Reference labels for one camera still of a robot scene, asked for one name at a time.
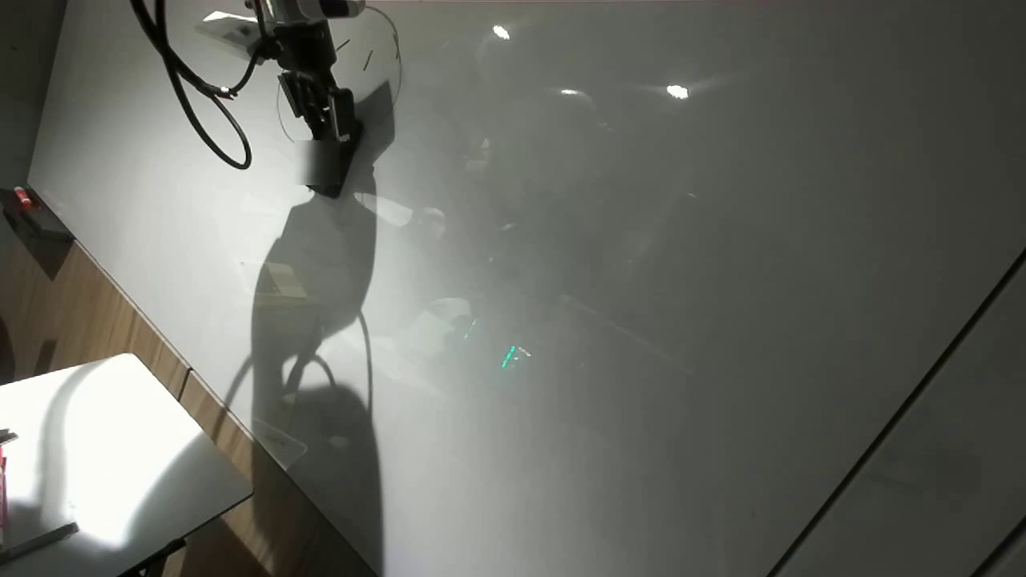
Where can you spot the white side table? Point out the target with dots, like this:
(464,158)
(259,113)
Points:
(108,451)

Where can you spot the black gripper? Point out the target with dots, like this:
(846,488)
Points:
(301,36)

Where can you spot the dark pen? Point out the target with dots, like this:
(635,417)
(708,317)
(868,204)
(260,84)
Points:
(38,542)

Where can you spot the plain white board panel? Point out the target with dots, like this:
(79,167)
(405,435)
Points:
(942,469)

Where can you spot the black felt whiteboard eraser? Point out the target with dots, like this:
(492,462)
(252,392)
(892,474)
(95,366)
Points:
(333,170)

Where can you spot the red and black small device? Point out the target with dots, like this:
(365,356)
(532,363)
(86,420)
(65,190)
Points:
(24,199)

